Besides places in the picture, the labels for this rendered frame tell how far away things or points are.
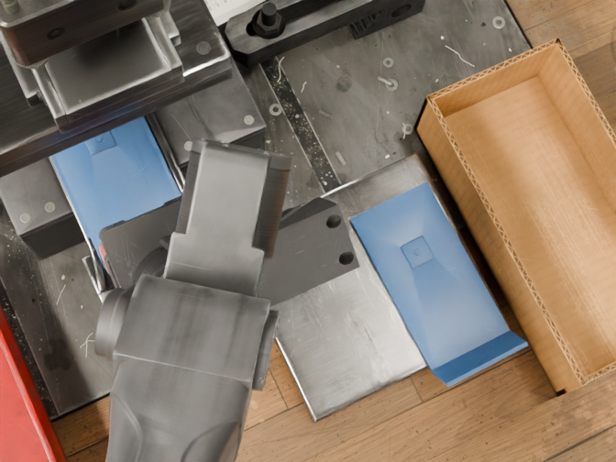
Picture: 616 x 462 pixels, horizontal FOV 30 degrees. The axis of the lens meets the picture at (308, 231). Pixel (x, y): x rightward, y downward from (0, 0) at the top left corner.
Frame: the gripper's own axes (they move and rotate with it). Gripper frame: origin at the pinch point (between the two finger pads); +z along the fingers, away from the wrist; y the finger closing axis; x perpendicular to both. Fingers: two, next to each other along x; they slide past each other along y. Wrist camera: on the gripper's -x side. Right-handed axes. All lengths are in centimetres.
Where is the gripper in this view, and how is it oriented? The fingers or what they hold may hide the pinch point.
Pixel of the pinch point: (148, 260)
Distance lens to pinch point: 82.5
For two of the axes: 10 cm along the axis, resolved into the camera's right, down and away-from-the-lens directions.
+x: -8.9, 3.9, -2.4
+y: -3.2, -9.1, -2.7
